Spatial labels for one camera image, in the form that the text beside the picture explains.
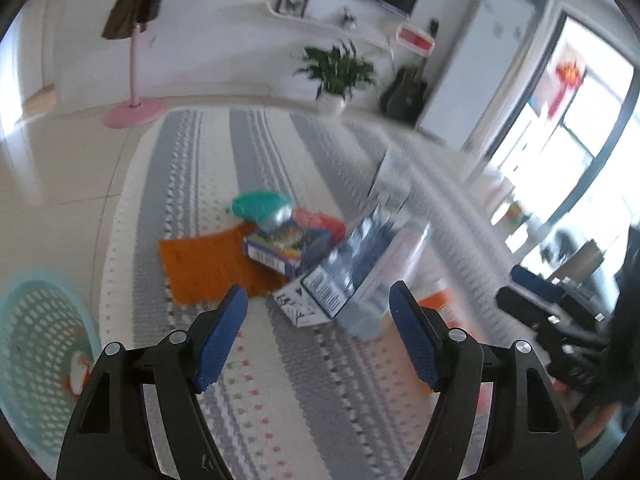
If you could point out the black guitar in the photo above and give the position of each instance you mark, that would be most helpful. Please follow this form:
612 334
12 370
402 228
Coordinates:
405 95

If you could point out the silver foil bag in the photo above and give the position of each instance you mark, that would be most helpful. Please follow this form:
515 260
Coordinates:
277 217

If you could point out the brown cardboard box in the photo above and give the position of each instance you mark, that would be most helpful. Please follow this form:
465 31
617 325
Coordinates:
580 260

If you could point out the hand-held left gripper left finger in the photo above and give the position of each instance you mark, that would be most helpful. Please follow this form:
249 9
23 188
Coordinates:
220 340

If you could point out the grey white striped rug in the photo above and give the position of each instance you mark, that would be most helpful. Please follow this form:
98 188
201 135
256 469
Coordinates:
310 375

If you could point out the white plant pot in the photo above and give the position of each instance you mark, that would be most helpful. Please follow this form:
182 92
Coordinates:
331 102

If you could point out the clear plastic bottle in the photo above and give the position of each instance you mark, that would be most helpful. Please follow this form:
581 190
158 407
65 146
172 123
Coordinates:
380 285

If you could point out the blue printed box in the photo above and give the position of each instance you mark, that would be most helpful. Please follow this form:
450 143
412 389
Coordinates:
280 250

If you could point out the white carton box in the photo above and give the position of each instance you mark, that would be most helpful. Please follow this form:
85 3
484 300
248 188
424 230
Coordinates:
325 285

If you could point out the small figurine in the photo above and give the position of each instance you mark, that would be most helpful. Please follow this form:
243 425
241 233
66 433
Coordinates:
348 17

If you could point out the white refrigerator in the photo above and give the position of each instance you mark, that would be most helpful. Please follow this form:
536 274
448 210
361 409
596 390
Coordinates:
480 60

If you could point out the teal plastic basket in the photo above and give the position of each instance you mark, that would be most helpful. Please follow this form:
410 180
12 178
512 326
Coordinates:
35 340

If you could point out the red hanging decoration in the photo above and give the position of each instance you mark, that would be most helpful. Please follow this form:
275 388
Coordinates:
570 77

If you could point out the framed picture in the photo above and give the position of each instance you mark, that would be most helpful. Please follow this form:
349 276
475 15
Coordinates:
292 3

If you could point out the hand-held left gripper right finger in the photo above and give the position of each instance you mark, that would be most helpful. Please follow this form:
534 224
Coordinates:
415 340

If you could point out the dark hanging bag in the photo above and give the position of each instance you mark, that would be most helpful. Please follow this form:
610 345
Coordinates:
150 2

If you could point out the orange stool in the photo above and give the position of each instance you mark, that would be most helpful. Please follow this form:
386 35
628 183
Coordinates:
600 422

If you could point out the red white board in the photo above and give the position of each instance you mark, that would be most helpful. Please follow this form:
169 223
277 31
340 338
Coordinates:
415 37

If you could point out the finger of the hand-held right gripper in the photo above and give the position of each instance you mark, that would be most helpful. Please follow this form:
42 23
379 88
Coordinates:
520 307
532 277

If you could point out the red white wrapper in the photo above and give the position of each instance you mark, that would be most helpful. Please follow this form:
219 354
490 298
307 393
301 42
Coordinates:
77 372

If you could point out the brown hanging bag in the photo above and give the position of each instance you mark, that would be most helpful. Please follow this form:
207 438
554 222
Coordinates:
120 17

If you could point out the green houseplant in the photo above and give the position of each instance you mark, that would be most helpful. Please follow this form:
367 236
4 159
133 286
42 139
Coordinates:
337 67

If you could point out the pink coat stand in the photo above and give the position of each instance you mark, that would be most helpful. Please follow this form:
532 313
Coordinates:
134 105

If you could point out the red snack packet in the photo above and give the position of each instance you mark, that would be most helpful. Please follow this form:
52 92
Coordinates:
320 222

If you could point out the orange cloth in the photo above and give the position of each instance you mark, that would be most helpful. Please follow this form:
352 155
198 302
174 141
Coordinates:
205 260

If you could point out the white wall shelf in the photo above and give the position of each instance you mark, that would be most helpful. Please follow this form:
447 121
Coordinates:
325 22

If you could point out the teal snack bag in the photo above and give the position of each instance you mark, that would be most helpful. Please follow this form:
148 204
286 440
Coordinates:
255 204

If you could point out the glass door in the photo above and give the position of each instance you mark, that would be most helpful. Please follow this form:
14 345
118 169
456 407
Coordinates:
590 125

